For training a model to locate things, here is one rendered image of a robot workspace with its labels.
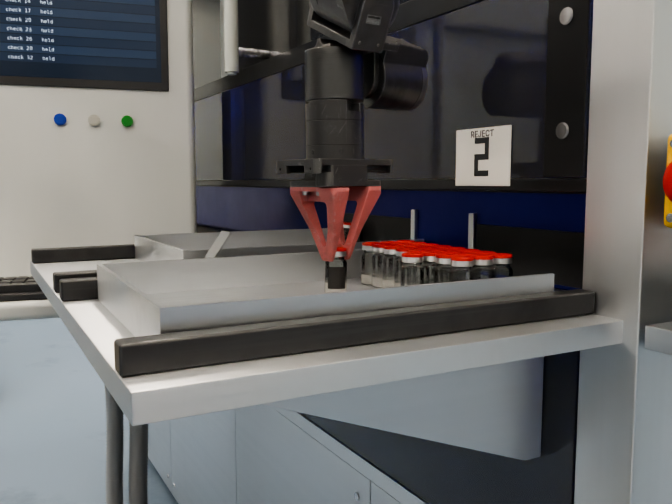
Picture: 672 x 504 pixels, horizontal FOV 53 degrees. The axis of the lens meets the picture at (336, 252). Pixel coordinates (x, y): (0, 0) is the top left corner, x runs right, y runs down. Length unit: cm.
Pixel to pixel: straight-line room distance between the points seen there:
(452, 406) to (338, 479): 49
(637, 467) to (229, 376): 37
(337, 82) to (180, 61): 79
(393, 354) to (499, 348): 9
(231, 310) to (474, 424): 27
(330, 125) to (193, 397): 33
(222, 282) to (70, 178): 70
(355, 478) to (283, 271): 40
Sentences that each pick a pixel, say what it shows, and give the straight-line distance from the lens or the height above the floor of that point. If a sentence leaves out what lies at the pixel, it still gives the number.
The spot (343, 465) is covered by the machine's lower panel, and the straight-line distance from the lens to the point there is 106.
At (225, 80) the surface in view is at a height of 120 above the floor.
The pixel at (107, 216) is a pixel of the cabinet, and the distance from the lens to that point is 138.
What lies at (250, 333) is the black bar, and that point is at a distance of 44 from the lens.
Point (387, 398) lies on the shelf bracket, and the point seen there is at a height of 82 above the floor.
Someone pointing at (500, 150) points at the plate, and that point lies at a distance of 70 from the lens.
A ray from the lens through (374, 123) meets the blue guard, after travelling 90.
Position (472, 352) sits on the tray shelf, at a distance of 50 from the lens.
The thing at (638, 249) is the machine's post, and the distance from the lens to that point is 59.
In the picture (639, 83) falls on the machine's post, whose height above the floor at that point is 107.
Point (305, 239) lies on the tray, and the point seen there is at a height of 90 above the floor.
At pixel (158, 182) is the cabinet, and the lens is 138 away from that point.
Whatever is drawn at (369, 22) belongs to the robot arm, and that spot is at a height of 113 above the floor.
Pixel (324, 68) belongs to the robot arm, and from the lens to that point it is 65.
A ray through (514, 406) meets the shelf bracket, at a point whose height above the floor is 79.
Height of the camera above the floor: 99
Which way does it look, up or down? 6 degrees down
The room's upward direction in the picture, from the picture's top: straight up
